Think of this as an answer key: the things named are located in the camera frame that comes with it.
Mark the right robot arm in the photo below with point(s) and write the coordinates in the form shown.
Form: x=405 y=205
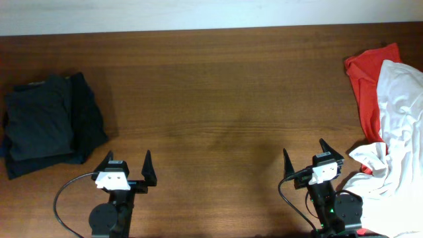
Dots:
x=339 y=212

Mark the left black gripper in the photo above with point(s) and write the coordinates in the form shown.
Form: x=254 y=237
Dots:
x=149 y=175

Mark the white t-shirt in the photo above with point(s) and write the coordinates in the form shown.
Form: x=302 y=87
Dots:
x=392 y=194

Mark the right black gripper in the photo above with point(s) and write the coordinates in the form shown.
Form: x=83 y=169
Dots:
x=326 y=149

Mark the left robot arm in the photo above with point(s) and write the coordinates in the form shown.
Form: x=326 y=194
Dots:
x=113 y=218

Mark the red t-shirt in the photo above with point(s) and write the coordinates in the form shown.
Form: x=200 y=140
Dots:
x=363 y=71

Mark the folded dark shirt beneath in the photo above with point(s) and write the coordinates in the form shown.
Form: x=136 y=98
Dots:
x=88 y=132

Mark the folded black shirt on top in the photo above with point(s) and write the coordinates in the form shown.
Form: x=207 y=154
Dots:
x=40 y=119

